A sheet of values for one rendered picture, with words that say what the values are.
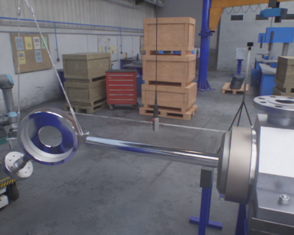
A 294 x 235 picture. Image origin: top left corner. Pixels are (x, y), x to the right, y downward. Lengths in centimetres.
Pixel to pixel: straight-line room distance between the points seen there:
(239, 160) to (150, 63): 455
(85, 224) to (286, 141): 199
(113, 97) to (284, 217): 531
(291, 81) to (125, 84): 347
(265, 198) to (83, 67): 525
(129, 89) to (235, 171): 495
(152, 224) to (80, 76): 419
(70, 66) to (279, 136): 543
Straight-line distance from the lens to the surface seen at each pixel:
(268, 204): 103
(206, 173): 168
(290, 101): 126
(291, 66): 536
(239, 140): 117
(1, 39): 644
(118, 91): 595
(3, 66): 642
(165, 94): 545
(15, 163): 179
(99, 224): 257
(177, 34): 533
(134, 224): 254
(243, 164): 114
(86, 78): 585
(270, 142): 112
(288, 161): 110
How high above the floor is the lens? 168
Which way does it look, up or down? 18 degrees down
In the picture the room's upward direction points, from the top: straight up
